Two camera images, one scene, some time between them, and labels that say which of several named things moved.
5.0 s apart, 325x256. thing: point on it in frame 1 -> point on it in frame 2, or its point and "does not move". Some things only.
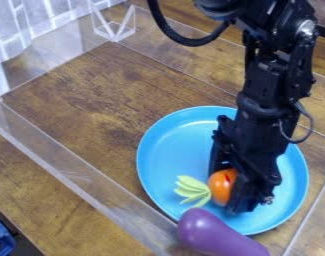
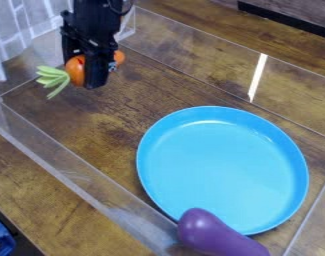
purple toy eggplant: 204,237 does not move
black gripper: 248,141 -> 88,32
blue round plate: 175,150 does not move
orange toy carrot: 218,190 -> 56,79
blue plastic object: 3,243 does not move
